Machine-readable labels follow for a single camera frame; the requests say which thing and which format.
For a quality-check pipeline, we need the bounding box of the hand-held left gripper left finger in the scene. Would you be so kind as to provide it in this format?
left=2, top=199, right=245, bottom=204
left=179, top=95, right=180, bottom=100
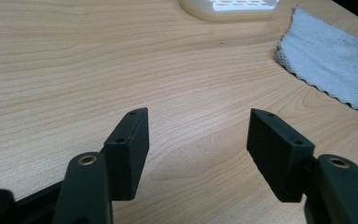
left=51, top=106, right=150, bottom=224

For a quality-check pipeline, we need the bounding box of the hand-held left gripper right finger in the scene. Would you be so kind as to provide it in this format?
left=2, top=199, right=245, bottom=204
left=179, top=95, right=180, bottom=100
left=246, top=107, right=358, bottom=224

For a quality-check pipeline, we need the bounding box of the light blue cloth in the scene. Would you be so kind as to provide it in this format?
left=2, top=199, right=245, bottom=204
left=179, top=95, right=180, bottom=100
left=274, top=5, right=358, bottom=122

